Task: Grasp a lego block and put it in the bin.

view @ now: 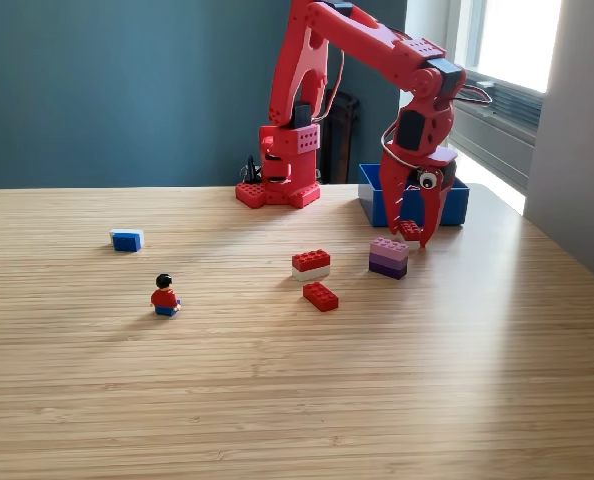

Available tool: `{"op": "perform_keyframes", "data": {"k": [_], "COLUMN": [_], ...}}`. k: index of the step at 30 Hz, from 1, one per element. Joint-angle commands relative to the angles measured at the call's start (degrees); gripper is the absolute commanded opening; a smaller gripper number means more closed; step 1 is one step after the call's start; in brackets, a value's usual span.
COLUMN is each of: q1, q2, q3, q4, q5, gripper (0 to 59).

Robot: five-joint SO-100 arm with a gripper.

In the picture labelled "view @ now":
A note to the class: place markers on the large red and white brick stack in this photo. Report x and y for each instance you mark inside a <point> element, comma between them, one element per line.
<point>311,264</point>

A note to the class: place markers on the blue plastic bin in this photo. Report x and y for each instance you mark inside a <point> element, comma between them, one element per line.
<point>457,205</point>

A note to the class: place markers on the toy figure red shirt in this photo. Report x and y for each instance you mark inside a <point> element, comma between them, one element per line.
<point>164,299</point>

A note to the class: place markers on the black table clamp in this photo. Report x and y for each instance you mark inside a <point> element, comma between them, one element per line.
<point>250,171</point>

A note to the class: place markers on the pink and purple brick stack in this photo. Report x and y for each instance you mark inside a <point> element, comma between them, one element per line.
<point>388,259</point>

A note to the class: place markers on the window with white frame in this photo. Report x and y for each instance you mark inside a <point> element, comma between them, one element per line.
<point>507,35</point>

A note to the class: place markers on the blue and white brick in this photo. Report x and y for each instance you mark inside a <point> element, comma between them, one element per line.
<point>126,242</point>

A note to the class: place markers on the small red and white brick stack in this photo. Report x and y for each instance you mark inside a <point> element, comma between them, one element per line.
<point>410,229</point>

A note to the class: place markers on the black chair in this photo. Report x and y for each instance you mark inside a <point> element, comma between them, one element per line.
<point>349,145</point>

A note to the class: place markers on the grey ventilation unit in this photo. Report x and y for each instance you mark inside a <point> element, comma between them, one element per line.
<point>507,130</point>

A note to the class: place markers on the flat red brick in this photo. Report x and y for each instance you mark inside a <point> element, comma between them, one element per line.
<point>321,297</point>

